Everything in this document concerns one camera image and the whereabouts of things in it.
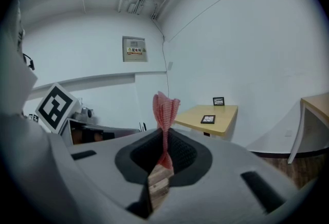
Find pink waffle cloth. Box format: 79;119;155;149
153;91;181;175

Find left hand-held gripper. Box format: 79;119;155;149
28;83;141;145

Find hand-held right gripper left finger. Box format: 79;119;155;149
115;128;165;184

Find black camera cable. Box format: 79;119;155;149
22;52;35;71

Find person's light shirt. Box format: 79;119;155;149
0;0;39;118

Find thin grey wall cable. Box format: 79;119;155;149
152;17;171;98

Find grey electrical wall cabinet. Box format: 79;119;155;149
122;35;149;63

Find light wooden table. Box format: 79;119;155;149
173;104;239;138

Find wooden side table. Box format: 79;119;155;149
287;92;329;164

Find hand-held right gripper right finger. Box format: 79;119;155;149
167;128;214;188

